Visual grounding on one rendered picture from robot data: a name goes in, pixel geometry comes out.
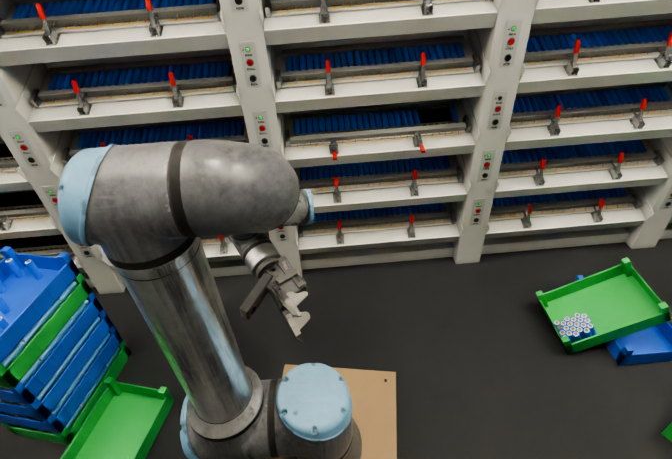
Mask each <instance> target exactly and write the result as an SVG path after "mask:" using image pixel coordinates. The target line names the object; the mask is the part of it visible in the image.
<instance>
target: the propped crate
mask: <svg viewBox="0 0 672 459"><path fill-rule="evenodd" d="M621 262H622V264H619V265H617V266H614V267H612V268H609V269H606V270H604V271H601V272H598V273H596V274H593V275H591V276H588V277H585V278H583V279H580V280H577V281H575V282H572V283H570V284H567V285H564V286H562V287H559V288H556V289H554V290H551V291H549V292H546V293H543V292H542V291H541V290H540V291H537V292H536V294H537V297H538V299H539V301H540V303H541V305H542V307H543V309H544V311H545V312H546V314H547V316H548V318H549V320H550V321H551V323H552V325H553V327H554V329H555V331H556V332H557V334H558V336H559V338H560V340H561V341H562V343H563V345H564V347H565V349H566V350H567V352H568V354H569V355H570V354H573V353H576V352H579V351H582V350H585V349H588V348H591V347H594V346H597V345H600V344H603V343H606V342H609V341H612V340H615V339H618V338H621V337H624V336H627V335H630V334H633V333H636V332H639V331H642V330H645V329H648V328H651V327H654V326H657V325H659V324H662V323H665V322H668V321H671V317H670V311H669V306H668V305H667V304H666V302H662V301H661V300H660V299H659V298H658V296H657V295H656V294H655V293H654V292H653V291H652V289H651V288H650V287H649V286H648V285H647V283H646V282H645V281H644V280H643V279H642V277H641V276H640V275H639V274H638V273H637V271H636V270H635V269H634V268H633V267H632V265H631V261H630V260H629V259H628V258H627V257H626V258H623V259H621ZM575 313H580V315H581V314H583V313H585V314H587V316H588V318H589V319H590V320H591V323H592V324H593V325H594V327H595V330H596V333H597V335H594V336H591V337H588V338H585V339H582V340H579V341H576V342H573V343H571V342H570V340H569V338H568V336H564V337H561V335H560V334H559V332H558V330H557V328H556V326H555V324H554V321H555V320H559V321H560V322H561V321H564V317H566V316H568V317H570V319H571V318H572V317H574V314H575Z"/></svg>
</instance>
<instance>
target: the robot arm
mask: <svg viewBox="0 0 672 459"><path fill-rule="evenodd" d="M58 214H59V219H60V222H61V226H62V228H63V230H64V232H65V234H66V236H67V237H68V238H69V239H70V240H71V241H72V242H74V243H75V244H78V245H84V246H86V247H89V246H93V245H94V244H97V245H100V246H101V248H102V249H103V251H104V253H105V255H106V256H107V258H108V260H109V261H110V263H111V264H112V265H113V266H114V267H116V269H117V271H118V273H119V275H120V276H121V278H122V280H123V282H124V283H125V285H126V287H127V289H128V291H129V292H130V294H131V296H132V298H133V300H134V301H135V303H136V305H137V307H138V308H139V310H140V312H141V314H142V316H143V317H144V319H145V321H146V323H147V324H148V326H149V328H150V330H151V332H152V333H153V335H154V337H155V339H156V340H157V342H158V344H159V346H160V348H161V349H162V351H163V353H164V355H165V356H166V358H167V360H168V362H169V364H170V365H171V367H172V369H173V371H174V373H175V374H176V376H177V378H178V380H179V381H180V383H181V385H182V387H183V389H184V390H185V392H186V394H187V395H186V397H185V399H184V402H183V406H182V410H181V416H180V425H182V429H181V431H180V439H181V444H182V448H183V451H184V453H185V455H186V457H187V458H188V459H264V458H276V457H283V459H361V455H362V439H361V434H360V430H359V428H358V426H357V424H356V422H355V420H354V419H353V418H352V409H353V406H352V399H351V395H350V392H349V389H348V386H347V384H346V382H345V380H344V379H343V378H342V376H341V375H340V374H339V373H338V372H337V371H336V370H334V369H333V368H331V367H329V366H327V365H324V364H321V363H305V364H302V365H299V366H297V367H295V368H293V369H292V370H290V371H289V372H288V373H287V374H286V375H285V377H284V378H282V379H269V380H260V379H259V377H258V375H257V374H256V373H255V372H254V371H253V370H252V369H250V368H249V367H247V366H245V365H244V363H243V360H242V357H241V354H240V351H239V348H238V345H237V343H236V340H235V337H234V334H233V331H232V328H231V325H230V323H229V320H228V317H227V314H226V311H225V308H224V305H223V303H222V300H221V297H220V294H219V291H218V288H217V285H216V283H215V280H214V277H213V274H212V271H211V268H210V265H209V263H208V260H207V257H206V254H205V251H204V248H203V245H202V243H201V240H200V237H202V236H219V235H228V238H229V240H230V241H231V242H232V243H233V245H234V246H235V248H236V250H237V251H238V253H239V254H240V256H241V258H242V259H243V261H244V262H245V264H246V266H247V267H248V269H249V270H250V272H251V274H252V275H253V276H255V277H258V278H259V279H260V280H259V281H258V282H257V284H256V285H255V287H254V288H253V289H252V291H251V292H250V294H249V295H248V297H247V298H246V299H245V301H244V302H243V304H242V305H241V306H240V312H241V316H242V317H244V318H245V319H247V320H249V319H250V318H251V317H252V315H253V314H254V313H255V311H256V309H257V308H258V306H259V305H260V303H261V302H262V300H263V299H264V298H265V296H266V295H267V293H268V292H269V294H270V295H271V297H272V299H273V301H274V302H275V304H276V306H277V307H278V309H279V310H280V312H281V314H282V315H283V317H284V319H285V321H286V322H287V324H288V325H289V327H290V329H291V330H292V332H293V333H294V335H295V337H296V338H297V339H299V340H301V341H302V342H304V341H305V340H304V338H303V336H302V334H301V332H300V329H301V328H302V327H303V326H304V325H305V324H306V323H307V321H308V320H309V319H310V314H309V313H308V312H300V311H299V310H298V308H297V307H296V306H297V305H298V304H299V303H300V302H301V301H302V300H303V299H305V298H306V297H307V296H308V293H307V289H306V285H305V284H306V282H305V280H304V279H303V278H302V276H301V275H300V273H299V272H298V271H297V269H296V268H295V269H294V268H293V266H292V265H291V263H290V262H289V261H288V259H287V258H286V256H283V257H282V256H281V255H280V253H279V252H278V250H277V249H276V248H275V246H274V245H273V243H272V242H271V240H270V239H269V237H268V236H267V234H266V233H265V232H268V231H271V230H274V229H276V228H278V227H283V226H297V225H304V226H306V225H309V224H313V222H314V203H313V194H312V191H311V190H306V189H302V190H300V186H299V180H298V177H297V175H296V172H295V171H294V169H293V167H292V166H291V165H290V163H289V162H288V161H287V160H286V159H285V158H284V157H283V156H281V155H280V154H279V153H277V152H275V151H273V150H271V149H269V148H266V147H263V146H260V145H255V144H250V143H244V142H235V141H224V140H190V141H177V142H162V143H147V144H132V145H117V144H110V145H108V146H107V147H98V148H89V149H85V150H82V151H80V152H78V153H77V154H75V155H74V156H73V157H72V158H71V159H70V160H69V162H68V163H67V165H66V167H65V169H64V171H63V173H62V176H61V179H60V183H59V192H58ZM297 273H298V274H297ZM302 280H303V281H302ZM291 314H292V315H291ZM292 316H293V317H292ZM343 457H344V458H343Z"/></svg>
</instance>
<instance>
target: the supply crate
mask: <svg viewBox="0 0 672 459"><path fill-rule="evenodd" d="M0 252H1V253H2V254H3V256H4V257H5V258H3V259H2V260H1V261H0V280H1V282H2V283H3V284H4V285H5V286H6V288H7V289H6V290H5V291H4V292H0V297H1V298H2V299H3V300H4V301H5V303H6V304H7V305H8V306H9V307H10V308H11V311H10V312H9V313H7V314H3V313H2V312H1V311H0V316H3V317H4V319H5V320H6V321H7V322H8V323H9V324H10V325H9V326H8V327H7V328H6V329H5V330H4V331H2V330H1V329H0V364H1V363H2V362H3V361H4V360H5V359H6V357H7V356H8V355H9V354H10V353H11V352H12V351H13V349H14V348H15V347H16V346H17V345H18V344H19V343H20V341H21V340H22V339H23V338H24V337H25V336H26V335H27V333H28V332H29V331H30V330H31V329H32V328H33V326H34V325H35V324H36V323H37V322H38V321H39V320H40V318H41V317H42V316H43V315H44V314H45V313H46V312H47V310H48V309H49V308H50V307H51V306H52V305H53V304H54V302H55V301H56V300H57V299H58V298H59V297H60V295H61V294H62V293H63V292H64V291H65V290H66V289H67V287H68V286H69V285H70V284H71V283H72V282H73V281H74V279H75V278H76V277H77V276H78V275H79V274H80V271H79V270H78V268H77V267H76V265H75V263H74V262H73V260H72V259H71V257H70V256H69V254H68V253H67V252H61V253H60V254H59V255H58V256H57V257H47V256H38V255H28V254H18V253H15V252H14V250H13V249H12V248H11V247H8V246H5V247H4V248H3V249H1V250H0ZM8 258H13V260H14V261H15V262H16V264H17V265H18V266H19V267H20V269H21V270H22V271H23V273H24V276H23V277H21V278H17V277H16V275H15V274H14V273H13V272H12V270H11V269H10V268H9V266H8V265H7V264H6V263H5V260H6V259H8ZM28 259H32V261H33V262H34V263H35V265H36V266H37V268H38V269H39V270H40V272H41V273H42V275H43V277H42V278H41V279H39V280H37V279H36V278H35V277H34V276H33V274H32V273H31V272H30V270H29V269H28V268H27V266H26V265H25V264H24V262H25V261H26V260H28Z"/></svg>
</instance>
